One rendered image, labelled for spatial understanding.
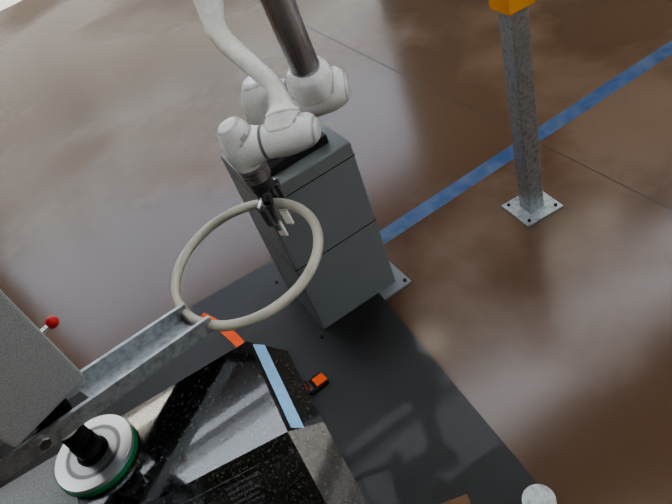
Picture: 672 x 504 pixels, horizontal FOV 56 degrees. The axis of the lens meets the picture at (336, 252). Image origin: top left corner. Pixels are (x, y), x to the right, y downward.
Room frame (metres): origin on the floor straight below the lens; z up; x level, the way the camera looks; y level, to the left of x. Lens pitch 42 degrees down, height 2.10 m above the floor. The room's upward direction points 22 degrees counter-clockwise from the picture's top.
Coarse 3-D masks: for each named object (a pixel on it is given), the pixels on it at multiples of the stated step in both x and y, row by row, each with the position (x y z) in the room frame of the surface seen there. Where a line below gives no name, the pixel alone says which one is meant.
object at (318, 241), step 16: (240, 208) 1.66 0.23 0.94; (288, 208) 1.57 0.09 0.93; (304, 208) 1.52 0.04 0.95; (208, 224) 1.65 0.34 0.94; (192, 240) 1.61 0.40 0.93; (320, 240) 1.37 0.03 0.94; (320, 256) 1.32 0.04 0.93; (176, 272) 1.50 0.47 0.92; (304, 272) 1.27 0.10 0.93; (176, 288) 1.44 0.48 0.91; (304, 288) 1.24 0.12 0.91; (176, 304) 1.38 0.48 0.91; (272, 304) 1.21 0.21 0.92; (288, 304) 1.21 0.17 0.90; (192, 320) 1.29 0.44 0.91; (224, 320) 1.24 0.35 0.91; (240, 320) 1.21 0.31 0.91; (256, 320) 1.20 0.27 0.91
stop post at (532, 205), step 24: (504, 0) 2.06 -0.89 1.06; (528, 0) 2.06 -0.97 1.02; (504, 24) 2.11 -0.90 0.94; (528, 24) 2.08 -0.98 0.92; (504, 48) 2.12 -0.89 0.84; (528, 48) 2.08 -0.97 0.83; (528, 72) 2.08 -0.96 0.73; (528, 96) 2.08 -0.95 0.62; (528, 120) 2.07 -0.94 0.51; (528, 144) 2.07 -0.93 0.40; (528, 168) 2.07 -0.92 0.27; (528, 192) 2.07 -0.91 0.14; (528, 216) 2.05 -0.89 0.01
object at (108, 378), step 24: (168, 312) 1.33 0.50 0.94; (144, 336) 1.26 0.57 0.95; (168, 336) 1.27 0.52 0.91; (192, 336) 1.22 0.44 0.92; (96, 360) 1.18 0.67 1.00; (120, 360) 1.21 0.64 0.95; (144, 360) 1.14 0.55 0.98; (168, 360) 1.16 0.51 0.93; (96, 384) 1.14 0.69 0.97; (120, 384) 1.08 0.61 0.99; (96, 408) 1.04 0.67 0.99; (48, 432) 0.97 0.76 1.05; (24, 456) 0.93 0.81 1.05; (0, 480) 0.89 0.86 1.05
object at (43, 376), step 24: (0, 312) 1.00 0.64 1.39; (0, 336) 0.98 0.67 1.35; (24, 336) 1.00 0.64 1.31; (0, 360) 0.96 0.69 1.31; (24, 360) 0.98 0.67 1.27; (48, 360) 1.00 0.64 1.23; (0, 384) 0.94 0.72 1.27; (24, 384) 0.96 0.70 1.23; (48, 384) 0.98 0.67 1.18; (72, 384) 1.00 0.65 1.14; (0, 408) 0.92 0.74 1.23; (24, 408) 0.94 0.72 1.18; (48, 408) 0.95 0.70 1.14; (0, 432) 0.90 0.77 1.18; (24, 432) 0.91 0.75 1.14
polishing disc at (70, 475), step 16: (112, 416) 1.13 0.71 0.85; (96, 432) 1.09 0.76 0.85; (112, 432) 1.07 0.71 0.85; (128, 432) 1.05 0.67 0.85; (64, 448) 1.09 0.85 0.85; (112, 448) 1.03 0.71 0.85; (128, 448) 1.01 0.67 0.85; (64, 464) 1.04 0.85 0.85; (96, 464) 1.00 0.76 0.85; (112, 464) 0.98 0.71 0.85; (64, 480) 0.99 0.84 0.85; (80, 480) 0.97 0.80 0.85; (96, 480) 0.95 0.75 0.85
